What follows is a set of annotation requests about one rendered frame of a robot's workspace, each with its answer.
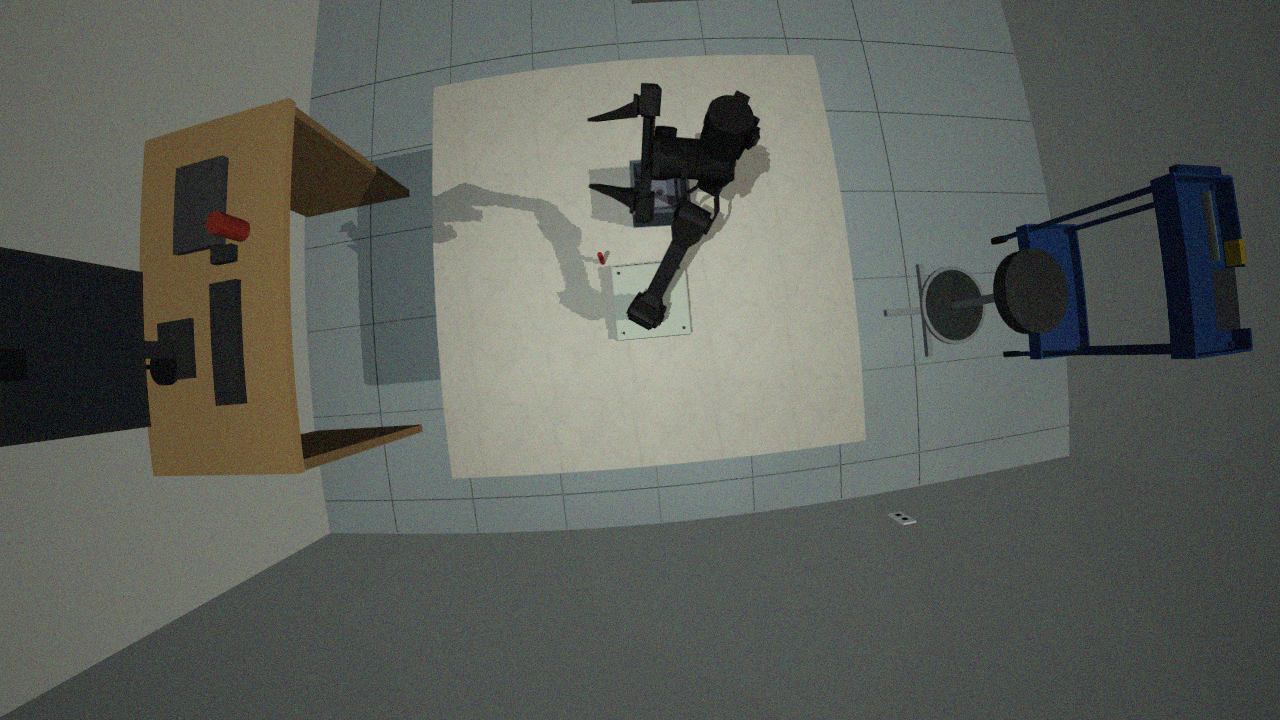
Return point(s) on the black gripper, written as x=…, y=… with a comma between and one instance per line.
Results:
x=672, y=157

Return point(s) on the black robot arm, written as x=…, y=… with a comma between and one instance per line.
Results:
x=729, y=128

